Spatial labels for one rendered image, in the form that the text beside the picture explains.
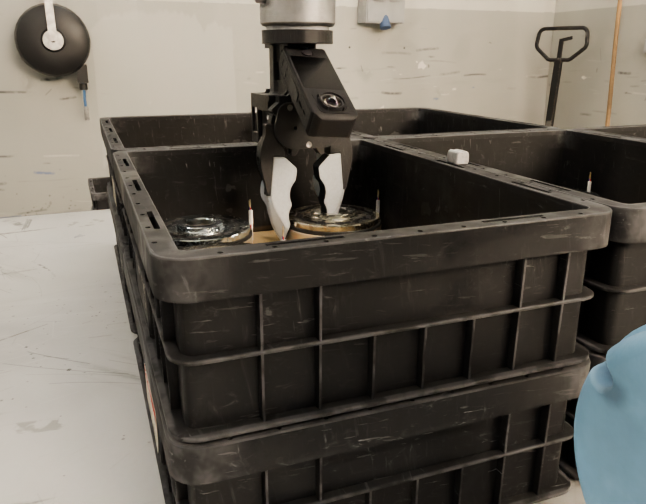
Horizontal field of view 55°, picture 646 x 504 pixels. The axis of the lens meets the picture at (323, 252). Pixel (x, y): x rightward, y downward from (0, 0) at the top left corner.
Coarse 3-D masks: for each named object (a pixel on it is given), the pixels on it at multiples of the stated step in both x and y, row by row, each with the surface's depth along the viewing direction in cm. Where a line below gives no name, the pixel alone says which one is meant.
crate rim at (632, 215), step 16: (400, 144) 71; (640, 144) 73; (512, 176) 52; (560, 192) 46; (576, 192) 46; (624, 208) 41; (640, 208) 41; (624, 224) 42; (640, 224) 41; (624, 240) 42; (640, 240) 42
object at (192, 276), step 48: (240, 144) 70; (384, 144) 70; (144, 192) 46; (528, 192) 47; (144, 240) 34; (288, 240) 34; (336, 240) 34; (384, 240) 35; (432, 240) 36; (480, 240) 37; (528, 240) 38; (576, 240) 40; (192, 288) 31; (240, 288) 32; (288, 288) 33
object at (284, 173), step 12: (276, 168) 63; (288, 168) 63; (276, 180) 63; (288, 180) 63; (276, 192) 63; (288, 192) 64; (276, 204) 64; (288, 204) 64; (276, 216) 64; (288, 216) 65; (276, 228) 65; (288, 228) 65
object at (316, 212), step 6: (312, 210) 67; (318, 210) 67; (342, 210) 68; (348, 210) 67; (354, 210) 67; (312, 216) 66; (318, 216) 66; (324, 216) 65; (330, 216) 65; (336, 216) 65; (342, 216) 65; (348, 216) 66; (354, 216) 66
